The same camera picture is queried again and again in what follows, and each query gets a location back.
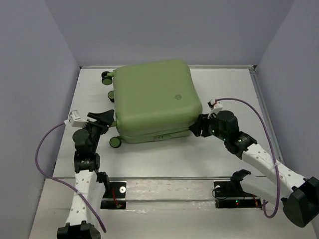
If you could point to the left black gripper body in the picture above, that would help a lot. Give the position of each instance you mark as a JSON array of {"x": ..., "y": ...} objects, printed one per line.
[{"x": 95, "y": 131}]

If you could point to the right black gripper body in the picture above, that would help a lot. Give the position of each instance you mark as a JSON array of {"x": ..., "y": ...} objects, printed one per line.
[{"x": 211, "y": 128}]

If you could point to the green hard-shell suitcase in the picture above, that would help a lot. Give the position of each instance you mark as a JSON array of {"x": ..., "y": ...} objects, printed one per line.
[{"x": 153, "y": 101}]

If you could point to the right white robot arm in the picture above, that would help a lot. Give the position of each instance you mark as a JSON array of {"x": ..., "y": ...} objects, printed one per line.
[{"x": 298, "y": 195}]

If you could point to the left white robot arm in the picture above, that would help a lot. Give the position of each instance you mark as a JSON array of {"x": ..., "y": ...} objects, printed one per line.
[{"x": 91, "y": 184}]

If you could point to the white front cover board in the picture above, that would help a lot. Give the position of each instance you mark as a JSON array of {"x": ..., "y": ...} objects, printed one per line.
[{"x": 185, "y": 209}]

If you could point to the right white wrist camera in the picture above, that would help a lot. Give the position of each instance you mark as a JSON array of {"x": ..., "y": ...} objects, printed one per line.
[{"x": 215, "y": 107}]

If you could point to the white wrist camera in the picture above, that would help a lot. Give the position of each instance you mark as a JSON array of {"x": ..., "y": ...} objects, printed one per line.
[
  {"x": 215, "y": 107},
  {"x": 74, "y": 119}
]

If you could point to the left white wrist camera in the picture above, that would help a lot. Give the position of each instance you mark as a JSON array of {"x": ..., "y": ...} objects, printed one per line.
[{"x": 74, "y": 119}]

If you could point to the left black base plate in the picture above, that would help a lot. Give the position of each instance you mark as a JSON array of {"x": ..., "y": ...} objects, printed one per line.
[{"x": 115, "y": 197}]

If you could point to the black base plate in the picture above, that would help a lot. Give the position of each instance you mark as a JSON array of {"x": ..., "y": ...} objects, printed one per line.
[
  {"x": 229, "y": 195},
  {"x": 115, "y": 197}
]

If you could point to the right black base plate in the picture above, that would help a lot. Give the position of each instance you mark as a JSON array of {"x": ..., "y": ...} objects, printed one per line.
[{"x": 229, "y": 195}]

